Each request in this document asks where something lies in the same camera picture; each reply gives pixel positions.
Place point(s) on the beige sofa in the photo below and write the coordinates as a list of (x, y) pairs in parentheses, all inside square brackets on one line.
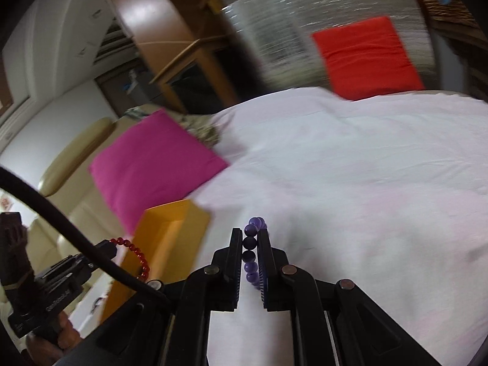
[(68, 167)]

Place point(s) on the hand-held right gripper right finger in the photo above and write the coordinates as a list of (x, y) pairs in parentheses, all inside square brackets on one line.
[(263, 274)]

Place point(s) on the dark brown object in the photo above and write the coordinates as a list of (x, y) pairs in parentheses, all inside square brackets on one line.
[(19, 259)]

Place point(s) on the dark wicker basket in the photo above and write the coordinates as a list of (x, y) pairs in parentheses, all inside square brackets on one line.
[(457, 19)]

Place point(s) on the pale pink embossed blanket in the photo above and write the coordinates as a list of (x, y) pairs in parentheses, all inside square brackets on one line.
[(343, 160)]

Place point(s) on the dark louvred vent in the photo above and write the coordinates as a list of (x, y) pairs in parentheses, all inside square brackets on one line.
[(114, 42)]

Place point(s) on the large red cushion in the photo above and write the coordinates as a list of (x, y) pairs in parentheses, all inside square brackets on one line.
[(362, 57)]

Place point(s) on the yellow box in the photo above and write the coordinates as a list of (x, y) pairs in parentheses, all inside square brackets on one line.
[(167, 228)]

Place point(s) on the silver foil mat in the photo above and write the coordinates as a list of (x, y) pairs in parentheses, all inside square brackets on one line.
[(274, 26)]

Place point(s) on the black phone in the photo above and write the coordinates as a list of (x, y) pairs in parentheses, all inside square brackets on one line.
[(9, 221)]

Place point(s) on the pink cushion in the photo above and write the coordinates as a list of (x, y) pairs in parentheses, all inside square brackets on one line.
[(152, 160)]

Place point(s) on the patterned fabric bag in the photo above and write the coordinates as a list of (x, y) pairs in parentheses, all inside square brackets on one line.
[(198, 125)]

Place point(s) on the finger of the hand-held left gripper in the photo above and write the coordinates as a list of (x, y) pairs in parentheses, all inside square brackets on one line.
[(105, 251)]

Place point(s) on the white cabinet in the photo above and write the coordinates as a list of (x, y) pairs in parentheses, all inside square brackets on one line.
[(57, 45)]

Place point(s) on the person's left hand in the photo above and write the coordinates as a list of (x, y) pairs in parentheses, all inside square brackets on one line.
[(68, 333)]

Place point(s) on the wooden glass-door cabinet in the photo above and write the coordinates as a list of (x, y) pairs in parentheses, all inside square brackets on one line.
[(213, 72)]

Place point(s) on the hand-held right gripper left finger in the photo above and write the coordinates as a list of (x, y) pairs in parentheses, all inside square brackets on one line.
[(238, 274)]

